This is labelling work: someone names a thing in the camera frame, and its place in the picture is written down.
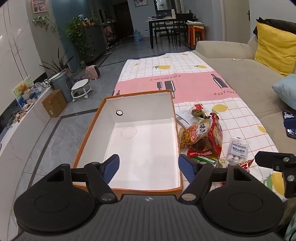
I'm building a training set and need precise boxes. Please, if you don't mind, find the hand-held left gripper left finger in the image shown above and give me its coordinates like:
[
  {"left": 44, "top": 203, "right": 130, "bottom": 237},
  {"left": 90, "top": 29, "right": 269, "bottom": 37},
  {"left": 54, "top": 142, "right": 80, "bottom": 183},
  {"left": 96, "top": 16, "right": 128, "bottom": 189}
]
[{"left": 46, "top": 153, "right": 120, "bottom": 202}]

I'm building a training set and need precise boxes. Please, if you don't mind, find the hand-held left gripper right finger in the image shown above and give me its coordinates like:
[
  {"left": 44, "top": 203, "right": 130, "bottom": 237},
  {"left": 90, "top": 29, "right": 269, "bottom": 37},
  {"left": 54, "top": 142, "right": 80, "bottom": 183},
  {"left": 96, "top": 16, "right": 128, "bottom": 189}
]
[{"left": 178, "top": 153, "right": 253, "bottom": 202}]

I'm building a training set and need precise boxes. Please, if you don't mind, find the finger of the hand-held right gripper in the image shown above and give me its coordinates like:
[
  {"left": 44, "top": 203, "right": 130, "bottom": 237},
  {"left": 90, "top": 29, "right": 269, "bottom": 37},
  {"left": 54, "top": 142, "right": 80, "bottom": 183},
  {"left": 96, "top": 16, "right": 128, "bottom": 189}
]
[{"left": 254, "top": 151, "right": 296, "bottom": 199}]

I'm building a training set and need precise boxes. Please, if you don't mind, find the green nut packet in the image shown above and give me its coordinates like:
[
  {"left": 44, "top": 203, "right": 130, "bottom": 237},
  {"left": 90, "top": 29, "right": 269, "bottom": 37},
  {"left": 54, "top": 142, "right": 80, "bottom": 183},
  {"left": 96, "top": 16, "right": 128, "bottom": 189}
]
[{"left": 192, "top": 155, "right": 220, "bottom": 166}]

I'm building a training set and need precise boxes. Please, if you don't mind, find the red crinkle-edged snack packet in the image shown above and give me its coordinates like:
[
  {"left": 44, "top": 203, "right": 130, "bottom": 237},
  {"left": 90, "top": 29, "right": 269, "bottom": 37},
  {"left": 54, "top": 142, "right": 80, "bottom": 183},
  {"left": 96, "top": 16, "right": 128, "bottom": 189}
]
[{"left": 239, "top": 159, "right": 256, "bottom": 173}]

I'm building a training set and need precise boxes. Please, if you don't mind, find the dark olive snack packet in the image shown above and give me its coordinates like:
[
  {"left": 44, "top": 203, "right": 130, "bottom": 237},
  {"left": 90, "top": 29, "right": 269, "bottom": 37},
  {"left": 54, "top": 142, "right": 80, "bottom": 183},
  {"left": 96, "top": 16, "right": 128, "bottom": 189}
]
[{"left": 190, "top": 137, "right": 213, "bottom": 152}]

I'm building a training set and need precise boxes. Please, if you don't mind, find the orange yellow snack packet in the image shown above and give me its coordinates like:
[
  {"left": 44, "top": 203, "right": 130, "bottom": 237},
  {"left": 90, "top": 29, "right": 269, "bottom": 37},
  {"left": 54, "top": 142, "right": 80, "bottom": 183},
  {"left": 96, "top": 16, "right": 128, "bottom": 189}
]
[{"left": 179, "top": 117, "right": 211, "bottom": 150}]

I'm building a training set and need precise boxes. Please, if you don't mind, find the clear packet of white balls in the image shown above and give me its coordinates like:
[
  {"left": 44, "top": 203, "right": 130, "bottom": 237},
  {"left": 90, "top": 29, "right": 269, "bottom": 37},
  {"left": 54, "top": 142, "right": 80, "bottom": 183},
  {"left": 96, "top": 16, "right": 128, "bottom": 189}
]
[{"left": 226, "top": 136, "right": 249, "bottom": 164}]

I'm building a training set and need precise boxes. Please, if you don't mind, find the orange white cardboard box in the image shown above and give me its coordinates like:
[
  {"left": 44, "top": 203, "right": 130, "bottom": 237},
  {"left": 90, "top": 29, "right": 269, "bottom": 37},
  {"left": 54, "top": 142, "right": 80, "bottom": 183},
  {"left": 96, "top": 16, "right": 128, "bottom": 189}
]
[{"left": 72, "top": 90, "right": 184, "bottom": 201}]

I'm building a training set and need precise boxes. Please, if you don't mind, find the red stick snack packet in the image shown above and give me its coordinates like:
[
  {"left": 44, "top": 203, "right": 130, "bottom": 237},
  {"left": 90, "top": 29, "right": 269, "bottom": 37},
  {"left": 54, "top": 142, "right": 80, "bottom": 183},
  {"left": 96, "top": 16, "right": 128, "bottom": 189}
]
[{"left": 207, "top": 112, "right": 223, "bottom": 160}]

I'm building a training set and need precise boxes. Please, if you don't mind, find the red banded snack packet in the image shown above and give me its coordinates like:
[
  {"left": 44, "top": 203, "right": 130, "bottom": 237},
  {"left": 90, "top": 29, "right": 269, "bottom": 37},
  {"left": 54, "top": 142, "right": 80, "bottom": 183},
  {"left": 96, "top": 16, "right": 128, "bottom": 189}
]
[{"left": 187, "top": 148, "right": 214, "bottom": 159}]

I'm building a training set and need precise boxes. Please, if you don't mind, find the black smartphone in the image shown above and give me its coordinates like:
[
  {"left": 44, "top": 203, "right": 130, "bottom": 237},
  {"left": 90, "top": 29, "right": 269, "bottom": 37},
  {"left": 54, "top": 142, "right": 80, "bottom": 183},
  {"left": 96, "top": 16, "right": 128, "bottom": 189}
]
[{"left": 282, "top": 111, "right": 296, "bottom": 139}]

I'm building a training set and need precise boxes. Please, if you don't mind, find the white grey snack packet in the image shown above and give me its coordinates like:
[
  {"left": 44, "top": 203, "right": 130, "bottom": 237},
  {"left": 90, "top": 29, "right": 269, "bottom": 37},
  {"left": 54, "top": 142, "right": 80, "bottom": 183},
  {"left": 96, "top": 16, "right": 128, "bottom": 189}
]
[{"left": 175, "top": 110, "right": 193, "bottom": 129}]

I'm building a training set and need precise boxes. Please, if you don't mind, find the clear packet with dark contents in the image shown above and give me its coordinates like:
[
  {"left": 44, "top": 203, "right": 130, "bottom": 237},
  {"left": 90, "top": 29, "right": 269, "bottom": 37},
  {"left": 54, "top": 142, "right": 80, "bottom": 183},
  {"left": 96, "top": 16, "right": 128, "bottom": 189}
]
[{"left": 190, "top": 102, "right": 210, "bottom": 118}]

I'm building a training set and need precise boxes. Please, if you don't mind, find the light blue pillow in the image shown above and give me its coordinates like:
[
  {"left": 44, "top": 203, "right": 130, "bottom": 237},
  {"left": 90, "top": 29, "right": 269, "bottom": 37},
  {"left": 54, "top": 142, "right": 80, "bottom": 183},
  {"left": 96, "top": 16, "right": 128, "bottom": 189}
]
[{"left": 272, "top": 74, "right": 296, "bottom": 110}]

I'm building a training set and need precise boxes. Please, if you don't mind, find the brown cardboard box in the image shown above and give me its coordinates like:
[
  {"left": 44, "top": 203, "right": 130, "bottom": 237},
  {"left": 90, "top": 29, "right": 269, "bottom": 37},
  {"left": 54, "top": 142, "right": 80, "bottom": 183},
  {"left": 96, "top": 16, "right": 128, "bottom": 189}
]
[{"left": 42, "top": 89, "right": 67, "bottom": 118}]

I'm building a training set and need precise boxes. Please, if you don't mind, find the printed checkered tablecloth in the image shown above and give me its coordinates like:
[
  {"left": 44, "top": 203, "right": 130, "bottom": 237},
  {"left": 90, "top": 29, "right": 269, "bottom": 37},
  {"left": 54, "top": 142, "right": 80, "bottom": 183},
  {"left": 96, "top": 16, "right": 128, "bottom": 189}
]
[{"left": 113, "top": 51, "right": 289, "bottom": 202}]

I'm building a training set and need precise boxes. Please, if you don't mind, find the white round wheeled stool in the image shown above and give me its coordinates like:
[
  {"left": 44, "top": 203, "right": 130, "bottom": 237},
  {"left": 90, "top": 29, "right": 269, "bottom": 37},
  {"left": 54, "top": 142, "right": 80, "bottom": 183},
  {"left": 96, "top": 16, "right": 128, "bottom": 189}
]
[{"left": 70, "top": 78, "right": 90, "bottom": 102}]

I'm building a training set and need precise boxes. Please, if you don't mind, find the white console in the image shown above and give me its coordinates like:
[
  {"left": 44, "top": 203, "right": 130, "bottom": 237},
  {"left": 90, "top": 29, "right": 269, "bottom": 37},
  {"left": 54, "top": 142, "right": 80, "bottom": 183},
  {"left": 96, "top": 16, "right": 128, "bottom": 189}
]
[{"left": 0, "top": 88, "right": 60, "bottom": 163}]

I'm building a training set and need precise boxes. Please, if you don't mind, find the beige sofa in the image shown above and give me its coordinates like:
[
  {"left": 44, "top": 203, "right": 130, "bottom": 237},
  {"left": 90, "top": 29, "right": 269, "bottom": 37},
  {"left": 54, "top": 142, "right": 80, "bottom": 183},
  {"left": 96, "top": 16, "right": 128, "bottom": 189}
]
[{"left": 192, "top": 35, "right": 296, "bottom": 209}]

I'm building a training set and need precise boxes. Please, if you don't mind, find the pink heater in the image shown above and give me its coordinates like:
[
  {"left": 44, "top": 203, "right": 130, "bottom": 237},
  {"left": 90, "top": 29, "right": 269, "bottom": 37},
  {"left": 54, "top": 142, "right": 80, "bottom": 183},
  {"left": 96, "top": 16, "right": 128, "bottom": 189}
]
[{"left": 85, "top": 65, "right": 101, "bottom": 81}]

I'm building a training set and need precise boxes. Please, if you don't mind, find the grey trash can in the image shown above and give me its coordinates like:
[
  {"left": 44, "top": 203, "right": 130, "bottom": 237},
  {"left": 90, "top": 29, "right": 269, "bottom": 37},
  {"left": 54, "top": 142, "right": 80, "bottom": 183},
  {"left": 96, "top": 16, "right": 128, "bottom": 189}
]
[{"left": 50, "top": 71, "right": 73, "bottom": 103}]

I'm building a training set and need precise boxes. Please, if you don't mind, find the yellow pillow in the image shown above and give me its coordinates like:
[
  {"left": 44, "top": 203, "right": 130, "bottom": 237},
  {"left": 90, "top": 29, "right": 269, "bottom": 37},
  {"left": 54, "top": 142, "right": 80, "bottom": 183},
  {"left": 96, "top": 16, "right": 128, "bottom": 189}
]
[{"left": 254, "top": 21, "right": 296, "bottom": 76}]

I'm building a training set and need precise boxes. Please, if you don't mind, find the black television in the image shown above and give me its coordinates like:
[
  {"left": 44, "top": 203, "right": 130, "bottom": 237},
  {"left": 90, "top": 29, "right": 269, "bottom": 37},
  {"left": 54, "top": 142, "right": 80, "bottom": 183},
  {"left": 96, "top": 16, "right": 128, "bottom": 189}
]
[{"left": 0, "top": 98, "right": 21, "bottom": 139}]

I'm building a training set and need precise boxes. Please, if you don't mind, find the spiky leaf plant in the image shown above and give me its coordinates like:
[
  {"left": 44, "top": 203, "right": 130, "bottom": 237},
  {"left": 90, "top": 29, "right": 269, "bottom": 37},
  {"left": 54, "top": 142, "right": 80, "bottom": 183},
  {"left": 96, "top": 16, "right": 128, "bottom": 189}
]
[{"left": 39, "top": 47, "right": 74, "bottom": 75}]

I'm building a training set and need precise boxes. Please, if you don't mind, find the bear photo card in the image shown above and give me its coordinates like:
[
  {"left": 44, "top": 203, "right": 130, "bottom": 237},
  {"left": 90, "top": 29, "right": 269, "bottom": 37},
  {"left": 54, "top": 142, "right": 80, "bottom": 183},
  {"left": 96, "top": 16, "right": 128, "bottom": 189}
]
[{"left": 13, "top": 76, "right": 35, "bottom": 109}]

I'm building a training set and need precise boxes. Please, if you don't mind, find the dark grey cabinet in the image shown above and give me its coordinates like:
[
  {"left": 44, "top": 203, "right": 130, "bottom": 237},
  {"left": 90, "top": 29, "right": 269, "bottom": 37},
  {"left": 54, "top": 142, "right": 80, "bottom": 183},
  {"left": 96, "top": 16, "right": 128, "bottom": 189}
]
[{"left": 81, "top": 25, "right": 107, "bottom": 63}]

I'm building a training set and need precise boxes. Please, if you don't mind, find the dark cloth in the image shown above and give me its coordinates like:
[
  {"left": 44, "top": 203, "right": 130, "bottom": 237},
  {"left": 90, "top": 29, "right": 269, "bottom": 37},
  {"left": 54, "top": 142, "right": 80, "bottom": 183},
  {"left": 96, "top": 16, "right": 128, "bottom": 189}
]
[{"left": 253, "top": 18, "right": 296, "bottom": 35}]

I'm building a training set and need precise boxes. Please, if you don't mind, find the orange stool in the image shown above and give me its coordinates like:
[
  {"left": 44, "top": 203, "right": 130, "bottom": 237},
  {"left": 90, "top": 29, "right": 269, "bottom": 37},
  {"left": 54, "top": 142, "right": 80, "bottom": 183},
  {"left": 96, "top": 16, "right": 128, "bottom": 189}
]
[{"left": 187, "top": 23, "right": 205, "bottom": 50}]

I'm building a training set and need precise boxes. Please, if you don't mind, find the black dining chair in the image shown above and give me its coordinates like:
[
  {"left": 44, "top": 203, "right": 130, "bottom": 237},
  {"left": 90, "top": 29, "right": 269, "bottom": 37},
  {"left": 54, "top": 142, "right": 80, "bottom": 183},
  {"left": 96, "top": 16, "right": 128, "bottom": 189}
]
[
  {"left": 176, "top": 13, "right": 193, "bottom": 45},
  {"left": 154, "top": 21, "right": 176, "bottom": 44}
]

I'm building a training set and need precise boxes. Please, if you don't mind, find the leafy green plant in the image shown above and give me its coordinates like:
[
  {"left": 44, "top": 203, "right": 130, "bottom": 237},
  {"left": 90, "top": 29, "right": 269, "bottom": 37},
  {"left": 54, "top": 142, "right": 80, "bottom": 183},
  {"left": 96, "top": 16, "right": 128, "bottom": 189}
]
[{"left": 66, "top": 15, "right": 97, "bottom": 63}]

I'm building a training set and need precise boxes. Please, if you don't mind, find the dark door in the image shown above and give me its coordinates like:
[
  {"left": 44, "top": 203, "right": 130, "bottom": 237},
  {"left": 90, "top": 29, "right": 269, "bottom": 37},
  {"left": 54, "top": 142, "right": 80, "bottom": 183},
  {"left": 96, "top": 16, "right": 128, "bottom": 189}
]
[{"left": 113, "top": 0, "right": 134, "bottom": 40}]

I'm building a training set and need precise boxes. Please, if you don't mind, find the dark dining table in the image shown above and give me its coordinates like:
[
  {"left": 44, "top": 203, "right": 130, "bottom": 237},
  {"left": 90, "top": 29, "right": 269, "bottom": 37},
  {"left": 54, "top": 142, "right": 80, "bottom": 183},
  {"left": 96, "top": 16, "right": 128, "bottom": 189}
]
[{"left": 145, "top": 17, "right": 192, "bottom": 49}]

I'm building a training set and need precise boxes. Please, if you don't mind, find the hanging vine plant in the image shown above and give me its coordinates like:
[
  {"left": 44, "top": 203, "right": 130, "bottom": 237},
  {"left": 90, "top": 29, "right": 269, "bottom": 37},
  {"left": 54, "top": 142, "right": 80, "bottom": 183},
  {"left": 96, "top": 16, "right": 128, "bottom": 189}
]
[{"left": 32, "top": 15, "right": 58, "bottom": 33}]

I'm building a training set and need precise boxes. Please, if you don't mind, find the framed picture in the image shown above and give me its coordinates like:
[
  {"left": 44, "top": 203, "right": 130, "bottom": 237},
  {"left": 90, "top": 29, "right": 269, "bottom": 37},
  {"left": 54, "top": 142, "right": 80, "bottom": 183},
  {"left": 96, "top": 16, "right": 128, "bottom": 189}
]
[{"left": 31, "top": 0, "right": 48, "bottom": 14}]

